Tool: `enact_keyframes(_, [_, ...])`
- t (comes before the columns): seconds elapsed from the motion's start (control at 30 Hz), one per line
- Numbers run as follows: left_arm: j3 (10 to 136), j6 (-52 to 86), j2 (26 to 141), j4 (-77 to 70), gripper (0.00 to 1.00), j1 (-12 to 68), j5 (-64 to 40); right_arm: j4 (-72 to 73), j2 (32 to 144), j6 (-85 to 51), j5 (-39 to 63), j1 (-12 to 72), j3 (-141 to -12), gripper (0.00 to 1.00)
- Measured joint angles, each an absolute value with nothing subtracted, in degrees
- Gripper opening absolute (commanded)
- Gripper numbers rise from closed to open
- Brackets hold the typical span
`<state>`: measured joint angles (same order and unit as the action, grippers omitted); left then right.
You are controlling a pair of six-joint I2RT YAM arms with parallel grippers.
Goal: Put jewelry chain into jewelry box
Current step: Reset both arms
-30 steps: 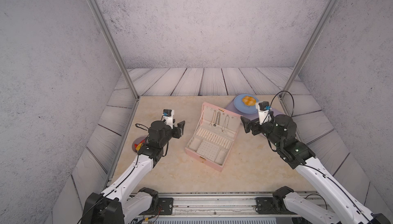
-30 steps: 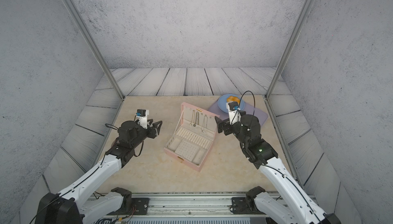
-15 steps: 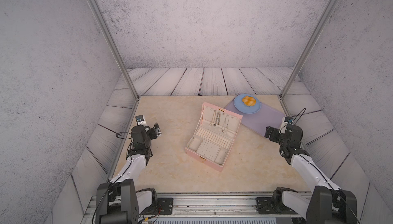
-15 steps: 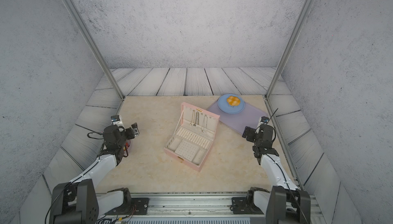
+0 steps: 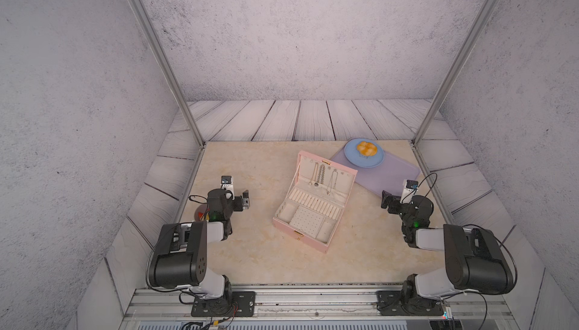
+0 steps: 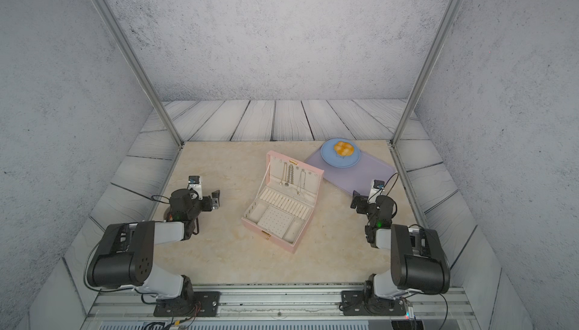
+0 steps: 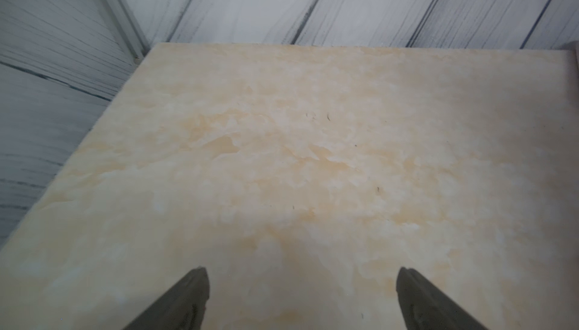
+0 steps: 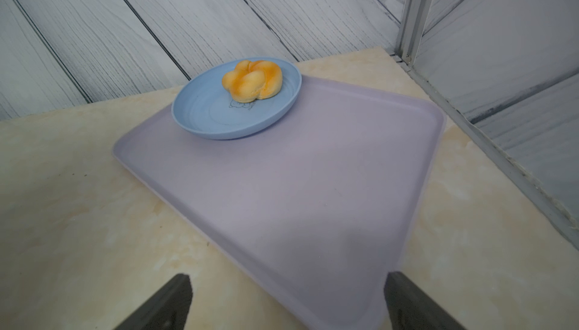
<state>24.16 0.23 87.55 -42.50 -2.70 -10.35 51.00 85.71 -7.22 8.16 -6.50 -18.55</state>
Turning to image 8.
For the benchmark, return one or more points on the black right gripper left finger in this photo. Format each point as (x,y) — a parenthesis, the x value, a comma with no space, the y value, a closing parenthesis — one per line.
(167,309)

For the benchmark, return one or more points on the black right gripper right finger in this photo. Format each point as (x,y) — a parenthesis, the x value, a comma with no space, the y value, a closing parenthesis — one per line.
(411,308)

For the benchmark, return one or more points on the purple cutting mat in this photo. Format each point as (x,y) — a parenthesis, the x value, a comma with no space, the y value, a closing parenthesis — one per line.
(317,208)

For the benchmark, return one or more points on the orange bread pastry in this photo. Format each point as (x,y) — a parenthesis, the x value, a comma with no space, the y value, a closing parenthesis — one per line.
(251,81)

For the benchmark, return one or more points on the metal frame post right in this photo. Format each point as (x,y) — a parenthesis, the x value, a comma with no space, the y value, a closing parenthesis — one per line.
(415,14)

